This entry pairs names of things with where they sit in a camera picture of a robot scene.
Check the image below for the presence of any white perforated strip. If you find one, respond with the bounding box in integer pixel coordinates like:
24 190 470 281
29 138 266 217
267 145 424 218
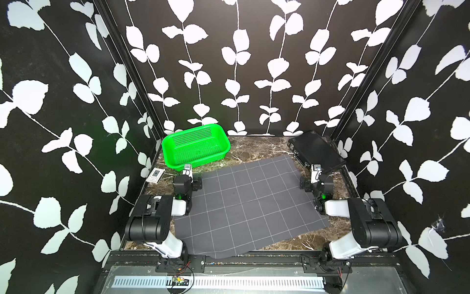
111 276 325 291

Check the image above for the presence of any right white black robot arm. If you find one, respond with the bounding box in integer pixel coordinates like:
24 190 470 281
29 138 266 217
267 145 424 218
300 174 403 261

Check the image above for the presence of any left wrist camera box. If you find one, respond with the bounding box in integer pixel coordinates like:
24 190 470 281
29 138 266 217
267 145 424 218
182 164 193 178

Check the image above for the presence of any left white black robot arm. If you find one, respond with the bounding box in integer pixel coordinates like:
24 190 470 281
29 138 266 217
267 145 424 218
124 175 203 264

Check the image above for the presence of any small white remote device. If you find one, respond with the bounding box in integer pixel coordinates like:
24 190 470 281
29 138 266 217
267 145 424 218
146 168 165 184

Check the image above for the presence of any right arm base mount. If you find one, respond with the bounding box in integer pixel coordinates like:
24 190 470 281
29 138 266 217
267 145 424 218
300 252 352 276

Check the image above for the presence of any green plastic basket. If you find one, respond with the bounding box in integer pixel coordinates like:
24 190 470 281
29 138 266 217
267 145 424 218
162 124 231 172

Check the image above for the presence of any black hard case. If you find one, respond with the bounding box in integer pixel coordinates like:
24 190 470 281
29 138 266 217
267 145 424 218
287 131 346 173

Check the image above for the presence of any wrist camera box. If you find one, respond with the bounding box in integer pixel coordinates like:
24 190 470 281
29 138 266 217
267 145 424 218
182 164 193 178
310 164 322 184

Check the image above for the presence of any black front mounting rail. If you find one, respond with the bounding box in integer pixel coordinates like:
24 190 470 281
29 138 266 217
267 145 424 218
104 251 400 273

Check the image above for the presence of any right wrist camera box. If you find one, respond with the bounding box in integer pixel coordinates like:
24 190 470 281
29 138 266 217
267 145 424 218
310 164 322 184

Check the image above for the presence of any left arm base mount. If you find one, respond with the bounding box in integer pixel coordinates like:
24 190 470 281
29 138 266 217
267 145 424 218
155 254 206 274

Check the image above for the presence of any small green circuit board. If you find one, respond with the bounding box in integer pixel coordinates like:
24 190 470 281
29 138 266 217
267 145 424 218
168 277 191 288

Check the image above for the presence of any dark grey grid pillowcase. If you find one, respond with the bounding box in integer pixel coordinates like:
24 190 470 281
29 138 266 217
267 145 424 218
174 155 330 258

